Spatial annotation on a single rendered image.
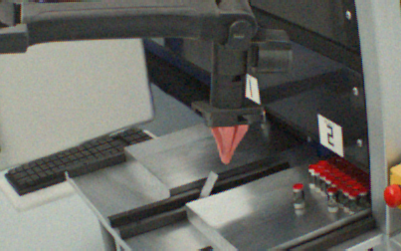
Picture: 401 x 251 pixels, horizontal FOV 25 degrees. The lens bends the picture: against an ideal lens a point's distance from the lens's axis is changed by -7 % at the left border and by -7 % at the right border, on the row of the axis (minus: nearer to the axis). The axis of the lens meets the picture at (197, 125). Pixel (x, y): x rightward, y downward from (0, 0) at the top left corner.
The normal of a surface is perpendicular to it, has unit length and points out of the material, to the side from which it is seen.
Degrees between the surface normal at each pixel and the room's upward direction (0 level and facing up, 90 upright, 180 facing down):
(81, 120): 90
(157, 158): 0
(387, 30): 90
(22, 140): 90
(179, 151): 0
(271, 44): 108
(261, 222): 0
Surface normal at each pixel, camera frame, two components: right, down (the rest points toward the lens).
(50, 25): 0.28, 0.57
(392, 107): 0.41, 0.29
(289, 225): -0.15, -0.92
